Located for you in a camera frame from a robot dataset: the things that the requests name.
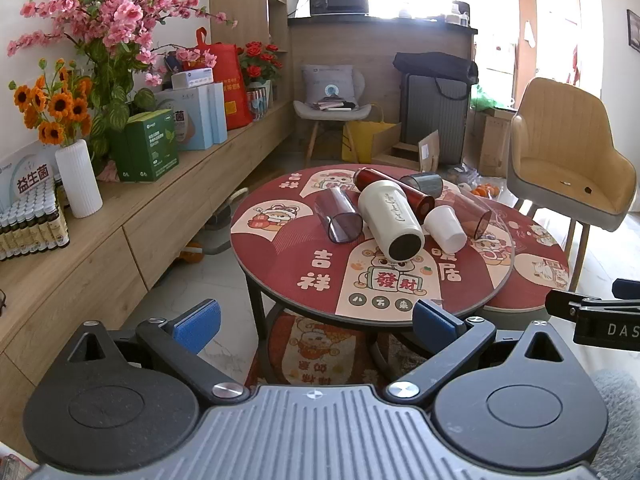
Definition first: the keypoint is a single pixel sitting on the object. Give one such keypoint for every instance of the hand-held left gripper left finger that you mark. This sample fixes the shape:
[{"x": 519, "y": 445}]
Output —
[{"x": 197, "y": 326}]

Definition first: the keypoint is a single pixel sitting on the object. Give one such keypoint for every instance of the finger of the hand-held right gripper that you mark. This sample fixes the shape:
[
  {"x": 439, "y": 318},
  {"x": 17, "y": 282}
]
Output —
[
  {"x": 567, "y": 304},
  {"x": 627, "y": 289}
]

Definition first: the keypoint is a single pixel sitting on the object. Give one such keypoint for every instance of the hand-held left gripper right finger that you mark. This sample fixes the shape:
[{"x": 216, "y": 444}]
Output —
[{"x": 434, "y": 322}]

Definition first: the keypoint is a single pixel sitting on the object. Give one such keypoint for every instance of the small white cup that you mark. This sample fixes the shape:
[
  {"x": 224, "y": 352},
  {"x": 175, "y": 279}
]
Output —
[{"x": 444, "y": 227}]

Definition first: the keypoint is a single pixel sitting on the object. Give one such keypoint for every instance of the brown transparent plastic cup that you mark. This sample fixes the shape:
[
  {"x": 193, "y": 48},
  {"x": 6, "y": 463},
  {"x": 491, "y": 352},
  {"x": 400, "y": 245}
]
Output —
[{"x": 472, "y": 212}]

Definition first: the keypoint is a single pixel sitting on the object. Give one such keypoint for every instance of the cream white tumbler cup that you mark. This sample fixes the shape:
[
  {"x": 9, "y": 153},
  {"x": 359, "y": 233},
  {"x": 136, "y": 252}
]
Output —
[{"x": 385, "y": 210}]

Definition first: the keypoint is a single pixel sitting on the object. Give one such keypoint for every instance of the grey transparent plastic cup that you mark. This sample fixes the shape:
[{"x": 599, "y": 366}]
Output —
[{"x": 425, "y": 184}]

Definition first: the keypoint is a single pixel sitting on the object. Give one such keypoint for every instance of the red metallic tumbler cup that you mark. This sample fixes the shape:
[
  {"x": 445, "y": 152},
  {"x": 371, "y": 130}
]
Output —
[{"x": 400, "y": 185}]

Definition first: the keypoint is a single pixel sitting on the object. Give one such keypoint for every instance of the purple transparent plastic cup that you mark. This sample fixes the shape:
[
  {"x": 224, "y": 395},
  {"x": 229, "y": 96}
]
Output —
[{"x": 336, "y": 215}]

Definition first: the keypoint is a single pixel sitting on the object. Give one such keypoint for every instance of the small round red printed table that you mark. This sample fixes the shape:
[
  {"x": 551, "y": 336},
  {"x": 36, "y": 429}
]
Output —
[{"x": 537, "y": 260}]

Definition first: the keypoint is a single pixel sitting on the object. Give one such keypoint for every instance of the grey fuzzy cloth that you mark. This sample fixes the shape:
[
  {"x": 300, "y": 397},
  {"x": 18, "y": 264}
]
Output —
[{"x": 620, "y": 420}]

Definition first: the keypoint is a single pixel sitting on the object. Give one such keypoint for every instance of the long wooden sideboard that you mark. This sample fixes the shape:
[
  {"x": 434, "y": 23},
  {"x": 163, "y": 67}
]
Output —
[{"x": 150, "y": 220}]

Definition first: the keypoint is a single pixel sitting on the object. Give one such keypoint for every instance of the large round red printed table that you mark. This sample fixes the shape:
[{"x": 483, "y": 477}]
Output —
[{"x": 295, "y": 245}]

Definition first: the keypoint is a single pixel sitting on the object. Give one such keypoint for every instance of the pile of oranges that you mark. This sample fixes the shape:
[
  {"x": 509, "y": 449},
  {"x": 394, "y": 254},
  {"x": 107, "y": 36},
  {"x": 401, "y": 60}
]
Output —
[{"x": 484, "y": 192}]

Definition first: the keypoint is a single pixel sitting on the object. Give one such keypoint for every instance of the beige armchair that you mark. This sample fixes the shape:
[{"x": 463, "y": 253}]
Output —
[{"x": 560, "y": 150}]

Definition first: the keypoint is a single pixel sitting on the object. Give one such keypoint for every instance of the flat cardboard piece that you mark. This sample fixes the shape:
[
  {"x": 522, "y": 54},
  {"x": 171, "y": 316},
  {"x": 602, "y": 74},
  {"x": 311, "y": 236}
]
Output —
[{"x": 429, "y": 152}]

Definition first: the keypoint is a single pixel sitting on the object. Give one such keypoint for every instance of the brown cardboard box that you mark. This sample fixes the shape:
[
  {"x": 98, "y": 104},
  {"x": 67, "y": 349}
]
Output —
[{"x": 495, "y": 145}]

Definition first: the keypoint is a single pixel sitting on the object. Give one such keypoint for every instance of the white ribbed vase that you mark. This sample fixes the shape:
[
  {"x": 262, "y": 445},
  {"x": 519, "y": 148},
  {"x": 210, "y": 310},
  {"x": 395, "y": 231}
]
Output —
[{"x": 79, "y": 180}]

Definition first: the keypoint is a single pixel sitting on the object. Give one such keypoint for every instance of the green product box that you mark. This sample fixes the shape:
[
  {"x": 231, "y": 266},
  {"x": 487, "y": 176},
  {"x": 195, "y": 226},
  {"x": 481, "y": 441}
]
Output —
[{"x": 145, "y": 145}]

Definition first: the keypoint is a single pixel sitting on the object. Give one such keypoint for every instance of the rows of small brown bottles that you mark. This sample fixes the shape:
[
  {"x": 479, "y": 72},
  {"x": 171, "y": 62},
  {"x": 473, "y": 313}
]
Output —
[{"x": 30, "y": 225}]

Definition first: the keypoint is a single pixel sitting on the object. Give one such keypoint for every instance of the yellow paper bag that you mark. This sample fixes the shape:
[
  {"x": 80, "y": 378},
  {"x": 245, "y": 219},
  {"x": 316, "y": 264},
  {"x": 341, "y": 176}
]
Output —
[{"x": 362, "y": 137}]

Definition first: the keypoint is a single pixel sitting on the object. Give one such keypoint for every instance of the grey suitcase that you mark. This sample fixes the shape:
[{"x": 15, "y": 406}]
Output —
[{"x": 430, "y": 120}]

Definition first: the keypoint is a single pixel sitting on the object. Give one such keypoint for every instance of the large white and blue box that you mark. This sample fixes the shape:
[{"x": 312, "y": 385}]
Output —
[{"x": 192, "y": 117}]

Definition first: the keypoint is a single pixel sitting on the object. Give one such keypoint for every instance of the white display sign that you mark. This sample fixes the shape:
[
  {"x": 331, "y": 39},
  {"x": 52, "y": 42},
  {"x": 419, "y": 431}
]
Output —
[{"x": 27, "y": 172}]

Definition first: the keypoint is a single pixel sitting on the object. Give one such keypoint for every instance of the striped can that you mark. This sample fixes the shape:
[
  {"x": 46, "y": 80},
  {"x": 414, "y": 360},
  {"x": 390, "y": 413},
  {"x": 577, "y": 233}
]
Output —
[{"x": 257, "y": 102}]

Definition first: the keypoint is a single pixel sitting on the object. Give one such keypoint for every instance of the grey chair with wooden legs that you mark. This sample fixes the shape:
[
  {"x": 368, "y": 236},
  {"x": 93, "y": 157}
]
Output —
[{"x": 330, "y": 112}]

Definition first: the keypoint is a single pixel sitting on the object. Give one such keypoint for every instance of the green leafy plant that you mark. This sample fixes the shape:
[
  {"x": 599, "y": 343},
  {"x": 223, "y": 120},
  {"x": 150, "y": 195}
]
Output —
[{"x": 112, "y": 105}]

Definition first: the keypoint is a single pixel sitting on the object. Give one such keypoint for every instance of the white tissue box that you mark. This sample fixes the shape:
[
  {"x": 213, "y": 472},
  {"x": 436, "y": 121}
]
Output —
[{"x": 192, "y": 78}]

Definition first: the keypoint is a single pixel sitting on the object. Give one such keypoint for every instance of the red shopping bag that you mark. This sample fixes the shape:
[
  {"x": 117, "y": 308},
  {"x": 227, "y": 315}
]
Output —
[{"x": 230, "y": 75}]

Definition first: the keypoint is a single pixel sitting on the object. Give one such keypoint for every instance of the black bag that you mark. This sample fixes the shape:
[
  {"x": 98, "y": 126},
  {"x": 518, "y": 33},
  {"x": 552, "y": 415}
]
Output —
[{"x": 432, "y": 65}]

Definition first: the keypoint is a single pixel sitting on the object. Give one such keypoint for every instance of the grey printed pillow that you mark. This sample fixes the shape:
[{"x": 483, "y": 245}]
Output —
[{"x": 327, "y": 82}]

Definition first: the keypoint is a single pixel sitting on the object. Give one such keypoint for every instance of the orange artificial sunflowers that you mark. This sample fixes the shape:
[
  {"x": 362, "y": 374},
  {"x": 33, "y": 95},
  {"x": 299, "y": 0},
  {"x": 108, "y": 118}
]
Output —
[{"x": 57, "y": 102}]

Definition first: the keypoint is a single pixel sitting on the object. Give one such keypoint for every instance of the red artificial roses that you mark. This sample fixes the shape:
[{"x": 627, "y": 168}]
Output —
[{"x": 257, "y": 60}]

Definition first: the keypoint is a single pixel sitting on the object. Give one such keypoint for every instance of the wooden counter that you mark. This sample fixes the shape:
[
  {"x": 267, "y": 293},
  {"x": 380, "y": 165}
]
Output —
[{"x": 375, "y": 42}]

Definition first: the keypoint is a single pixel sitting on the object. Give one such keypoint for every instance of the tall wooden shelf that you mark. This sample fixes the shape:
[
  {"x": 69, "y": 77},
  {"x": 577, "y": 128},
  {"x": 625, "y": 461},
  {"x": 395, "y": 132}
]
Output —
[{"x": 240, "y": 0}]

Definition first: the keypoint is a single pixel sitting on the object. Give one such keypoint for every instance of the pink artificial blossom branches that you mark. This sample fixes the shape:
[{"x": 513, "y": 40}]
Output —
[{"x": 112, "y": 5}]

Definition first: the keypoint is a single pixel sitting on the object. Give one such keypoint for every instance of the black microwave oven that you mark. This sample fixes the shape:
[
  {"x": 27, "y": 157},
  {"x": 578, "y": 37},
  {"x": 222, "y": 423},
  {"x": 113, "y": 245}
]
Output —
[{"x": 339, "y": 0}]

